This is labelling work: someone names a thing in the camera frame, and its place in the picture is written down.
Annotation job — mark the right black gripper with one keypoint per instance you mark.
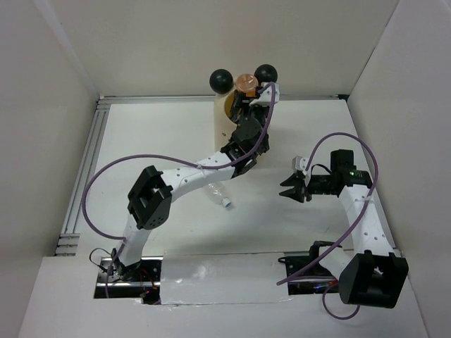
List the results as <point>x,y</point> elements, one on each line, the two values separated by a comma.
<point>298,191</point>

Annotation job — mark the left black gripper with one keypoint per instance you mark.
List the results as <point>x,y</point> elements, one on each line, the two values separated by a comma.
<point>239,101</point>

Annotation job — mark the orange juice bottle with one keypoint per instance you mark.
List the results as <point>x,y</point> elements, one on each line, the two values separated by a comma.
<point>246,86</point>

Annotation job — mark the clear unlabeled plastic bottle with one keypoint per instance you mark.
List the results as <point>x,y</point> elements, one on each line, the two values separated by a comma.
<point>218,194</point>

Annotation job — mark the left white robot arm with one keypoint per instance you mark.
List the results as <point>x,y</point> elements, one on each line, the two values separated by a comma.
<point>154,191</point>

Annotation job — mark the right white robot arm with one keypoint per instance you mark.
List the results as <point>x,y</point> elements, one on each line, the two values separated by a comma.
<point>375,275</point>

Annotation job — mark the cream bin with black ears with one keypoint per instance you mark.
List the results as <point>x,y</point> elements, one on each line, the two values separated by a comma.
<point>222,105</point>

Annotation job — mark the silver foil tape sheet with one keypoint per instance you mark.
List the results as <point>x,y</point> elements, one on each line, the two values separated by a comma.
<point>222,279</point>

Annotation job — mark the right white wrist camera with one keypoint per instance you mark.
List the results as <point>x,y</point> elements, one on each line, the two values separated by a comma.
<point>299,164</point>

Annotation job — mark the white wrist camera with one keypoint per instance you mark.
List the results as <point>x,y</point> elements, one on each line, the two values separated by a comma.
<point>267,96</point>
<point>299,164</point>

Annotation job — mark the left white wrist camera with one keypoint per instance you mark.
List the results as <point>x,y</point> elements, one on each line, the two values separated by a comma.
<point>267,96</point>

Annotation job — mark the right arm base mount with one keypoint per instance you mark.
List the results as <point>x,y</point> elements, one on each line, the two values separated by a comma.
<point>326,273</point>

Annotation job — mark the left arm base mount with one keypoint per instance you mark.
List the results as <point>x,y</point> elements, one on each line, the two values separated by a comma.
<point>143,284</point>

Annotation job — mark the aluminium frame rail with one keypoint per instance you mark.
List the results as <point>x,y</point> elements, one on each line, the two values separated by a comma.
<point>69,238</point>

